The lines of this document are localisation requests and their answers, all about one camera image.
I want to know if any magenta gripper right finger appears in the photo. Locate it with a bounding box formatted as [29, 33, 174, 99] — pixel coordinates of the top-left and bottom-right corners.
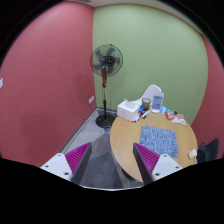
[133, 143, 182, 185]

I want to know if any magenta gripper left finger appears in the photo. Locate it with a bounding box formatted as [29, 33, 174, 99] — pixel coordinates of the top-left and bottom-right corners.
[41, 142, 92, 185]

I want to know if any blue patterned mouse pad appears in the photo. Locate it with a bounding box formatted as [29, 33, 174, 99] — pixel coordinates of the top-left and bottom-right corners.
[140, 126, 179, 157]

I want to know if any round wooden table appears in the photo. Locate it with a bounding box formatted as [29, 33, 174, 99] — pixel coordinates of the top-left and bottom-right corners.
[110, 112, 198, 182]

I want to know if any black marker pen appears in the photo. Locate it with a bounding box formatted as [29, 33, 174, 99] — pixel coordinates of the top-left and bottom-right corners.
[141, 110, 150, 119]

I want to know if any black office chair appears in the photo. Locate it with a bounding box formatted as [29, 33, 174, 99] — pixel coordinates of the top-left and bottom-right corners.
[197, 138, 220, 164]

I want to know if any orange snack packet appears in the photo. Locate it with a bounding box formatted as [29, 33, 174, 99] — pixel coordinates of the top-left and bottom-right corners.
[172, 114, 187, 125]

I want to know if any red snack packet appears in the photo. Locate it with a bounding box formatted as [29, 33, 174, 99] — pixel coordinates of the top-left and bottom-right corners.
[165, 111, 177, 120]

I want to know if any white tissue box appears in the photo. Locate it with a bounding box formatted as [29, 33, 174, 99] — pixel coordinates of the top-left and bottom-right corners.
[117, 100, 139, 122]

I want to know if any clear plastic bottle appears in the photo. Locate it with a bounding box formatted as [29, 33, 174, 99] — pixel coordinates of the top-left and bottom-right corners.
[151, 92, 164, 113]

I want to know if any dark pen holder cup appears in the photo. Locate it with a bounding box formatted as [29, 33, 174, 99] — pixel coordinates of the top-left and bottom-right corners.
[142, 98, 151, 110]

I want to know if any white plastic chair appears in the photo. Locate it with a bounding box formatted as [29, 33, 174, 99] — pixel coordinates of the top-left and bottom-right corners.
[133, 84, 162, 106]

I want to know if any black standing fan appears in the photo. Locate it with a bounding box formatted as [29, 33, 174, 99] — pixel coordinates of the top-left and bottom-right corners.
[90, 44, 123, 128]

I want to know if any white wall socket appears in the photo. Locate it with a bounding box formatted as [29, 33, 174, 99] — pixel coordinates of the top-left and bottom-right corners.
[88, 96, 95, 104]

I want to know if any white wall switch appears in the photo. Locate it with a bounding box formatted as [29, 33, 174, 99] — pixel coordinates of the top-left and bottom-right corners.
[0, 78, 3, 89]

